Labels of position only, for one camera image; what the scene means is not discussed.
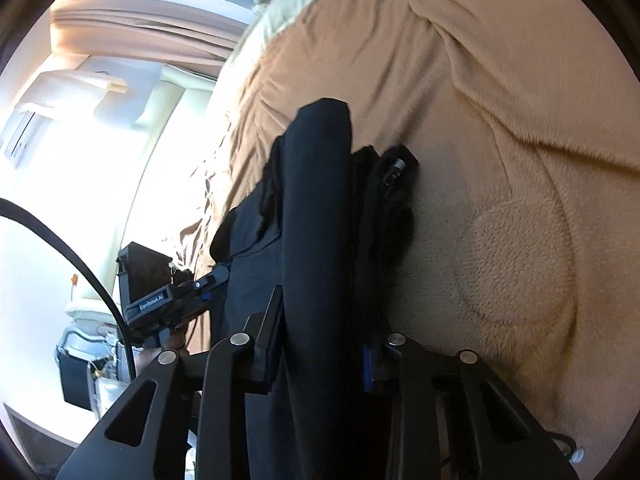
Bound orange blanket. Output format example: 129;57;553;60
175;0;640;461

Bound black storage box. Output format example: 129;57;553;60
55;330;123;408

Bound cream padded headboard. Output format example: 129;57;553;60
65;62;236;321

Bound cream duvet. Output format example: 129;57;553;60
220;0;351;91

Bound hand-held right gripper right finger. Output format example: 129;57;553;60
361;332;581;480

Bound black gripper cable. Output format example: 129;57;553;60
0;199;138;381

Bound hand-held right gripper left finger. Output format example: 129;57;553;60
55;285;286;480

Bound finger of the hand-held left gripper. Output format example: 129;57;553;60
190;263;233;293

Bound pink curtain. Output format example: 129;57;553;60
50;0;261;63

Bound black pants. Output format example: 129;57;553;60
210;97;396;480

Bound white air conditioner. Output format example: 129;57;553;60
0;107;51;166

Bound white hanging garment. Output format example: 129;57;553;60
37;67;128;96

